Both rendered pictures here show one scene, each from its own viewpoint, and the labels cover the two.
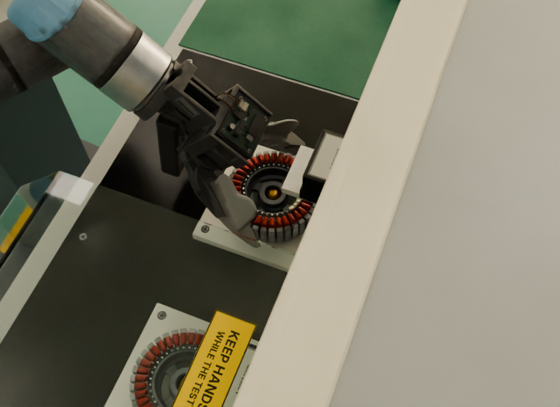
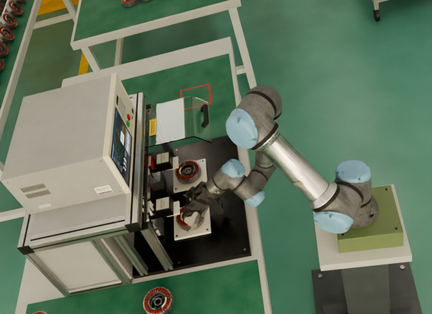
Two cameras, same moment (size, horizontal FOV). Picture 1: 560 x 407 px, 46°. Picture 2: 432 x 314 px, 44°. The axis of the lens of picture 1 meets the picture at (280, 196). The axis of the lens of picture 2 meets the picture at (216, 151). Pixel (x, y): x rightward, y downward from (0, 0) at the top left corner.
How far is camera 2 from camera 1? 2.03 m
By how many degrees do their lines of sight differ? 74
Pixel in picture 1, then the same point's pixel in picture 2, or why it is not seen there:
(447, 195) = (106, 91)
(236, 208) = not seen: hidden behind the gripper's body
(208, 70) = (236, 249)
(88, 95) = not seen: outside the picture
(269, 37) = (227, 280)
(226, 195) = not seen: hidden behind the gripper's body
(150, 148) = (236, 217)
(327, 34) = (207, 293)
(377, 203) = (110, 87)
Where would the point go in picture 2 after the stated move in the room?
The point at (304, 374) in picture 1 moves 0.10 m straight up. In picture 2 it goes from (112, 78) to (101, 57)
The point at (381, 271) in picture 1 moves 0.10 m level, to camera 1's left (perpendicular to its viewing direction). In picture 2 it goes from (109, 85) to (134, 73)
